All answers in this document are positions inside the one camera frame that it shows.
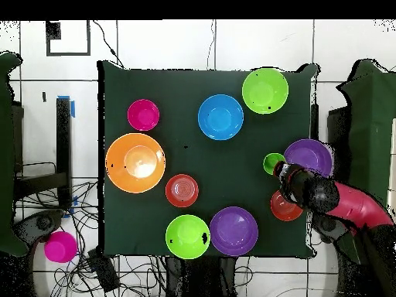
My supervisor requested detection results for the pink cup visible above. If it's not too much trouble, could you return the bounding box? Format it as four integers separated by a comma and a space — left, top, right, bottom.
43, 230, 78, 264

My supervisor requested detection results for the tangle of black cables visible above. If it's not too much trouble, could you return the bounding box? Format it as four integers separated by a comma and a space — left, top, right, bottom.
13, 160, 254, 297

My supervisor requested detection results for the black pedestal column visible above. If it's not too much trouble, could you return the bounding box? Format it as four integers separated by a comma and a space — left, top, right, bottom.
165, 256, 239, 297

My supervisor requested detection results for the black power adapter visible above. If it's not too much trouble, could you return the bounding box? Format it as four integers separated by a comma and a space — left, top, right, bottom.
86, 248, 121, 293

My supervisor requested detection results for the blue bowl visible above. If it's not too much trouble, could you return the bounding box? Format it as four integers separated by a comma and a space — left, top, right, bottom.
197, 94, 244, 141

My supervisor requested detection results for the black metal stool frame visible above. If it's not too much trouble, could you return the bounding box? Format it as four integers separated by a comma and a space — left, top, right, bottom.
13, 97, 73, 211

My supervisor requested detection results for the small green bowl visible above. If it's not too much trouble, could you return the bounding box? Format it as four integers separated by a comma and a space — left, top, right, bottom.
165, 213, 211, 260

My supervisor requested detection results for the black grey base foot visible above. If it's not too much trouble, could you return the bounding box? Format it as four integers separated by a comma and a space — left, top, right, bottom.
312, 212, 350, 244
13, 209, 66, 247

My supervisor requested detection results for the green cloth covered table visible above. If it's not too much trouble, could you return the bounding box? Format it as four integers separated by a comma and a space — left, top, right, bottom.
0, 51, 29, 258
336, 58, 396, 265

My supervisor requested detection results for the black cable with connector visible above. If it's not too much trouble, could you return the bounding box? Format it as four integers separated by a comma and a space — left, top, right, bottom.
92, 19, 125, 70

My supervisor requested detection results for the red-orange bowl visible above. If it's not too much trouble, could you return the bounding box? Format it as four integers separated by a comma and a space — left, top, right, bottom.
270, 189, 304, 223
165, 173, 200, 208

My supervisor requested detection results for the large orange bowl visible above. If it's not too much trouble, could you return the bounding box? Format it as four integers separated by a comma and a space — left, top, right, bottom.
105, 132, 167, 194

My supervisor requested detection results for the large green bowl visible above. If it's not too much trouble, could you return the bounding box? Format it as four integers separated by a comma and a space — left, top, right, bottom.
241, 67, 289, 115

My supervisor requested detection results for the dark green table cloth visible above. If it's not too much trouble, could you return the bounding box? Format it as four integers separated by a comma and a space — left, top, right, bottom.
97, 60, 319, 259

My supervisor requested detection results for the pink bowl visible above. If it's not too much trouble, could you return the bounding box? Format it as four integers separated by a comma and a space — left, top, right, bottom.
127, 98, 161, 131

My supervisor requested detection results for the purple bowl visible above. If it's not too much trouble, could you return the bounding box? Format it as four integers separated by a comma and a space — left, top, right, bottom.
209, 206, 259, 257
283, 138, 335, 178

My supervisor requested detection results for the green cup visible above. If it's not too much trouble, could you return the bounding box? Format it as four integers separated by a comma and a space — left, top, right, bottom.
262, 152, 286, 176

